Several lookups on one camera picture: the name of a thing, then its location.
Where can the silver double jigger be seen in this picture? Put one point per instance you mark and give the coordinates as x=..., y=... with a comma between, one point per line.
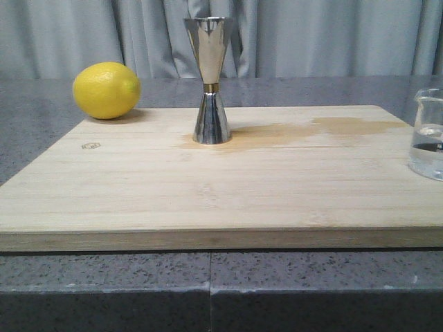
x=209, y=38

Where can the clear glass beaker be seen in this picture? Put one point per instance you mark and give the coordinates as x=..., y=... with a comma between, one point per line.
x=425, y=154

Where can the wooden cutting board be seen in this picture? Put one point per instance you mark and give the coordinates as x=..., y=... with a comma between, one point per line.
x=290, y=177

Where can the yellow lemon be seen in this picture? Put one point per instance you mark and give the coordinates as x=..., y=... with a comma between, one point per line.
x=106, y=90

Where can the grey curtain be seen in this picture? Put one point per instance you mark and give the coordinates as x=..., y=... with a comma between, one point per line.
x=57, y=39

